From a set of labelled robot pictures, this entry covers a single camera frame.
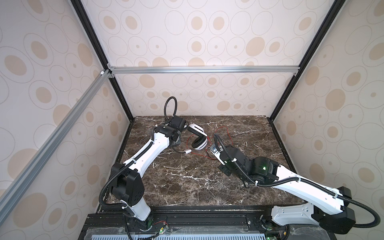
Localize horizontal aluminium rail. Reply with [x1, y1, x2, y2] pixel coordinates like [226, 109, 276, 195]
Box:
[111, 66, 300, 75]

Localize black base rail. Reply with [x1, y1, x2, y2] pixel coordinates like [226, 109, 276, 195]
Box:
[78, 206, 336, 240]

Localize white black red headphones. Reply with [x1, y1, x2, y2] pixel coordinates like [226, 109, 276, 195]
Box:
[172, 124, 208, 154]

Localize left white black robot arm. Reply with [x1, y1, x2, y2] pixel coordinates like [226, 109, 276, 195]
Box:
[99, 116, 186, 222]

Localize left black frame post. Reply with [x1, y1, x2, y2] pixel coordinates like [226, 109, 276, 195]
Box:
[70, 0, 135, 122]

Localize left diagonal aluminium rail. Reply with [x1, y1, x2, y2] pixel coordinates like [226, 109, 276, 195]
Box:
[1, 69, 112, 224]

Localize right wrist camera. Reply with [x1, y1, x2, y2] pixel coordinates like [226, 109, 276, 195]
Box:
[210, 144, 225, 165]

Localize right black frame post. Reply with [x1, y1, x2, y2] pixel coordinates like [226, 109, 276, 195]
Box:
[269, 0, 347, 122]

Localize black frame post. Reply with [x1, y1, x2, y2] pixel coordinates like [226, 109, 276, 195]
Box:
[269, 0, 347, 122]
[70, 0, 135, 122]

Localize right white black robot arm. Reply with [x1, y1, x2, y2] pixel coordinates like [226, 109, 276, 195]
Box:
[210, 145, 381, 235]

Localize mint green headphones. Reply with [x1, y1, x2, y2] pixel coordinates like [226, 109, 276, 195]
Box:
[169, 142, 178, 148]

